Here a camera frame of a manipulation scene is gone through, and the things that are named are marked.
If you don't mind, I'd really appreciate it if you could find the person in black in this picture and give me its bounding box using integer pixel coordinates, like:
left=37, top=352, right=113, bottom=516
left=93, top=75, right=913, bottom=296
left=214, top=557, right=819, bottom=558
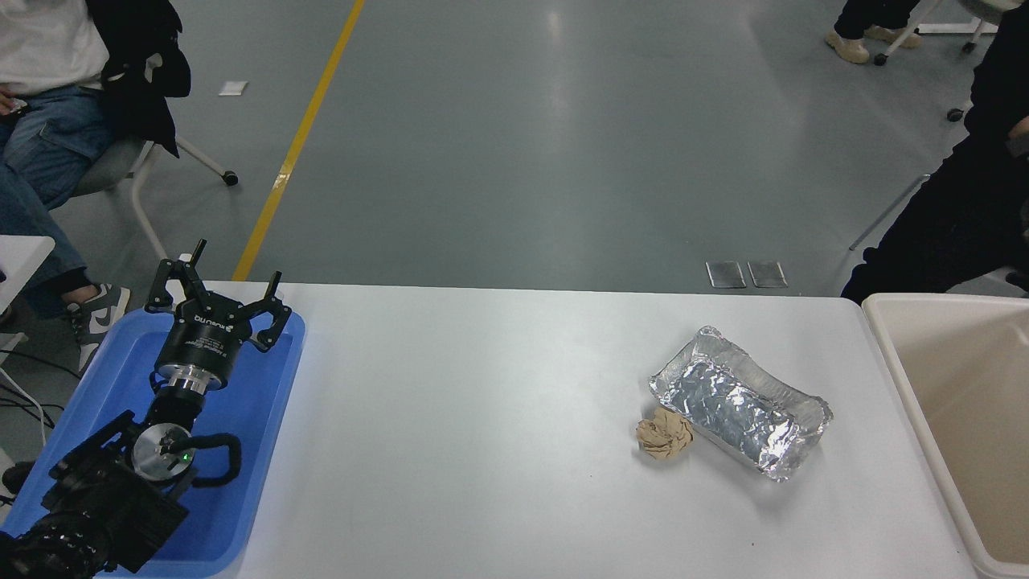
left=840, top=0, right=1029, bottom=305

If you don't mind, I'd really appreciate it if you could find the white floor cable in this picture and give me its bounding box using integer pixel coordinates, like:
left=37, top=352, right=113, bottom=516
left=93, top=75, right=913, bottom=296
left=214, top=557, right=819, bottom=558
left=0, top=368, right=49, bottom=448

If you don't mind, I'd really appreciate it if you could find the large pale bin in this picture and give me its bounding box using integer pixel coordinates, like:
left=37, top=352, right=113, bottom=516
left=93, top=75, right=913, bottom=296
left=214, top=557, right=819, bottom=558
left=862, top=293, right=1029, bottom=579

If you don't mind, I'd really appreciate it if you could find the crumpled foil tray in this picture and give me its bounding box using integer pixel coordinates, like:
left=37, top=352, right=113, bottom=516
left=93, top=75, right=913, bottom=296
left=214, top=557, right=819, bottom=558
left=648, top=325, right=834, bottom=482

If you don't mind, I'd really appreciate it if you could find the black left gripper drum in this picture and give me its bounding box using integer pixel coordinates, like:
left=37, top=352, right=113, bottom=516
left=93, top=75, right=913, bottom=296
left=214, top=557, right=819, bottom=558
left=156, top=296, right=248, bottom=380

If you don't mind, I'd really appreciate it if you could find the grey metal rod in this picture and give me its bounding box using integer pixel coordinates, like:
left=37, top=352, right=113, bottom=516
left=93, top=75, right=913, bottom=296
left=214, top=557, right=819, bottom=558
left=850, top=173, right=933, bottom=251

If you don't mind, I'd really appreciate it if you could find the black floor cable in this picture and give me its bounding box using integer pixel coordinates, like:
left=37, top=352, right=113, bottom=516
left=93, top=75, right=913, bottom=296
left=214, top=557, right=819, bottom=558
left=0, top=351, right=83, bottom=432

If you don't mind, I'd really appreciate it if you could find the blue plastic tray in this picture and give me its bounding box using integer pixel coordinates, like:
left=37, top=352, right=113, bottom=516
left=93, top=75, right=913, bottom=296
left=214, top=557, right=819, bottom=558
left=0, top=306, right=306, bottom=578

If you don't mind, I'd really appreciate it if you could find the small white table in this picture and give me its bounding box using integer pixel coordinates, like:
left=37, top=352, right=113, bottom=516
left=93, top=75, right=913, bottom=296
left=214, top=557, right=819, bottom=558
left=0, top=235, right=55, bottom=355

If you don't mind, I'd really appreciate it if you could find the small black floor object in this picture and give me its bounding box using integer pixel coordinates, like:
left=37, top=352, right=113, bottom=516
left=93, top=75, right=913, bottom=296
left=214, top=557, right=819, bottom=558
left=0, top=460, right=38, bottom=496

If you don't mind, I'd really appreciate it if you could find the crumpled tan paper ball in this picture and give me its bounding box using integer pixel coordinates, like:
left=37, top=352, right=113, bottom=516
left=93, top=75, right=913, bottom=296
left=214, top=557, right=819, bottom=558
left=635, top=406, right=695, bottom=462

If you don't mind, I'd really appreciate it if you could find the grey chair with white legs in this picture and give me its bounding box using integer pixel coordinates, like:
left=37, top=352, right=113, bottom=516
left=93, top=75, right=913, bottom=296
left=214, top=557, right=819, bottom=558
left=74, top=133, right=242, bottom=262

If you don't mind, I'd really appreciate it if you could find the person with tan shoes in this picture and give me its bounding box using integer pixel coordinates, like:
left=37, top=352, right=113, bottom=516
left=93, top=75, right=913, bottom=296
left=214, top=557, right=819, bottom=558
left=824, top=0, right=925, bottom=65

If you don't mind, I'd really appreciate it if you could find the white rolling chair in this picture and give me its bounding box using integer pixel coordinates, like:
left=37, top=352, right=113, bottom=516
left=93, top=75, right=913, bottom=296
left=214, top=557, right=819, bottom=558
left=872, top=0, right=1006, bottom=123

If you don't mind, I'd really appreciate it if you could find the black jacket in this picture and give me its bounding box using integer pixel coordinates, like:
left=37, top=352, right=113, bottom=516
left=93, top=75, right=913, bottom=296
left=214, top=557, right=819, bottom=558
left=87, top=0, right=192, bottom=158

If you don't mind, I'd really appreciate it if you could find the seated person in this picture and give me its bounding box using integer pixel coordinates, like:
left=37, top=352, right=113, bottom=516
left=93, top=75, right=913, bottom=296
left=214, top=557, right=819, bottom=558
left=0, top=0, right=132, bottom=372

